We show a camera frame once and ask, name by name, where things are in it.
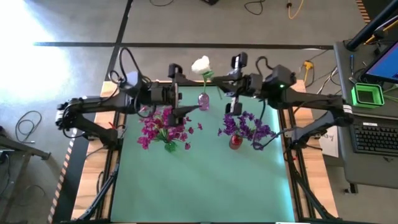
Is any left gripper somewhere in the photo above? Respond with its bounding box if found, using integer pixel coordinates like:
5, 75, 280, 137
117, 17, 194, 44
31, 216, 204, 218
149, 63, 203, 126

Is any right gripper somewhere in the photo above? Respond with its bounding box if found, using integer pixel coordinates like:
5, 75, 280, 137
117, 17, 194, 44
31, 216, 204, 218
212, 52, 265, 116

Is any pink glass bottle vase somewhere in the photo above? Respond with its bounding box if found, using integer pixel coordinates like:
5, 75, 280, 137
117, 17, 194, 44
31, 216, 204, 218
197, 92, 210, 111

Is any green glass vase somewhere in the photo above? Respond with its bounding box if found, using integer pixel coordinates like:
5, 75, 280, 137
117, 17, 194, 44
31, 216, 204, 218
164, 139, 178, 153

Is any red ribbed glass vase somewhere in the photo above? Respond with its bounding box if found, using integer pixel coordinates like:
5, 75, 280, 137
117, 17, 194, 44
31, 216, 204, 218
228, 134, 244, 151

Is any teal table mat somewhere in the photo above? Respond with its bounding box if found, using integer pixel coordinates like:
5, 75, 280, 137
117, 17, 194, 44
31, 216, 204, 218
110, 85, 295, 223

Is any grey side desk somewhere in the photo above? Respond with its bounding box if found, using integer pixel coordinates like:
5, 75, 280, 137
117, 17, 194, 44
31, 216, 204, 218
333, 39, 398, 118

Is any white paper sheet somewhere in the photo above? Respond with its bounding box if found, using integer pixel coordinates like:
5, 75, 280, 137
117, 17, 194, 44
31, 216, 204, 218
318, 133, 340, 159

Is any green plastic bin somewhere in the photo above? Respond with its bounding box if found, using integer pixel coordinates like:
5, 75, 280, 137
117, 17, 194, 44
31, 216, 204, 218
351, 82, 386, 110

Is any black diagonal support strut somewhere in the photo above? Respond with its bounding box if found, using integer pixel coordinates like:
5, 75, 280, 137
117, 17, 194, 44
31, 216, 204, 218
285, 149, 338, 222
77, 164, 121, 222

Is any black striped-edge floor mat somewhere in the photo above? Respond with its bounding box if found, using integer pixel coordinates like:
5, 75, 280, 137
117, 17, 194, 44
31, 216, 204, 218
355, 0, 398, 26
46, 96, 100, 224

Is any black keyboard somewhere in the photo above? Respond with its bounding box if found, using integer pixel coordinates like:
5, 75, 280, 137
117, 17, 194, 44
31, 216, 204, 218
348, 122, 398, 157

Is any blue-screen monitor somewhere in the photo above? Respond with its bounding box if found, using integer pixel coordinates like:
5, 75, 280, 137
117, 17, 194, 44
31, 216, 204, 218
363, 40, 398, 85

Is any grey keyboard desk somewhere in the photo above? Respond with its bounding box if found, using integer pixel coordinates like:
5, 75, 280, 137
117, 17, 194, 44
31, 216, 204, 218
335, 112, 398, 190

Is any grey metal stand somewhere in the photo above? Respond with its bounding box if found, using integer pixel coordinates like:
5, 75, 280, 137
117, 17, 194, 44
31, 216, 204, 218
0, 124, 52, 224

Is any black looped floor cable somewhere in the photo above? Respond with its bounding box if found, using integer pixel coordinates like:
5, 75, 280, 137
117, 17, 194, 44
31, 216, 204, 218
243, 0, 266, 16

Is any yellow cable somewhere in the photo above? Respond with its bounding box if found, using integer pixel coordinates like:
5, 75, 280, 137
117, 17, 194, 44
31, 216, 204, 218
286, 0, 308, 20

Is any black coiled floor cable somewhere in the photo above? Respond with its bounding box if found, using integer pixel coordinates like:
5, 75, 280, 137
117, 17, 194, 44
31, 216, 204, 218
14, 110, 43, 144

